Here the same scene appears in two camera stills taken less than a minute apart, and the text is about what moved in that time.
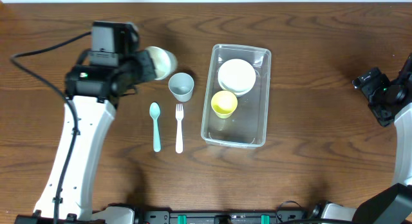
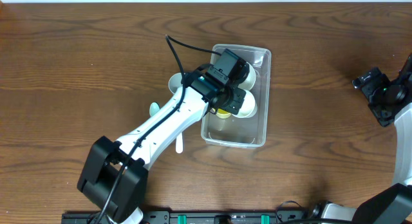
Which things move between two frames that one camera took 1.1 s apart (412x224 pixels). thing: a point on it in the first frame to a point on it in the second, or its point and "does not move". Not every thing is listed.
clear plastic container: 247,126 does not move
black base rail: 225,217 does not move
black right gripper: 364,81 does not move
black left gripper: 148,65 to 238,97
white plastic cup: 165,62 to 248,108
